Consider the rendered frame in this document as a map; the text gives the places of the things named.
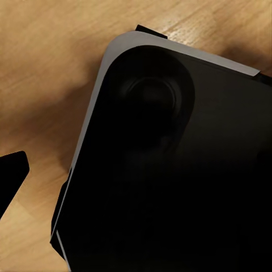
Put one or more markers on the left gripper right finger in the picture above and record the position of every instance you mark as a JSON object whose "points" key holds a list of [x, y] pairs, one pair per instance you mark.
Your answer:
{"points": [[263, 169]]}

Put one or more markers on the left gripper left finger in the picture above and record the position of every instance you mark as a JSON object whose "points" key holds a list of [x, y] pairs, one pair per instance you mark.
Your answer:
{"points": [[13, 170]]}

